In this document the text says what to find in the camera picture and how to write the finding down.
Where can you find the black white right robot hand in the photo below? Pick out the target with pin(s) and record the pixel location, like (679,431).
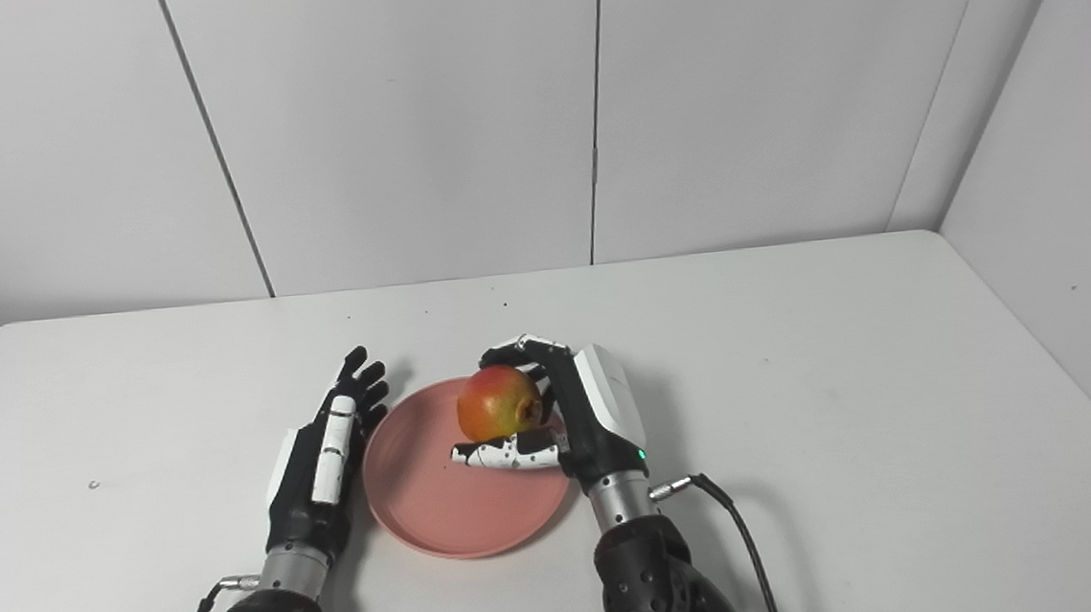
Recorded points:
(592,418)

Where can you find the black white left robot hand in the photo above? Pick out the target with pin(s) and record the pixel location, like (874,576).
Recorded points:
(300,496)

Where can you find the red yellow pomegranate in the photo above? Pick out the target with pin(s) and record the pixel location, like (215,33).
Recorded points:
(495,401)

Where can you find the pink round plate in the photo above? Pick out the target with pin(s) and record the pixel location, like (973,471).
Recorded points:
(444,505)

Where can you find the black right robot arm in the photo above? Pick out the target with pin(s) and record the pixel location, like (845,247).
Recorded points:
(651,577)

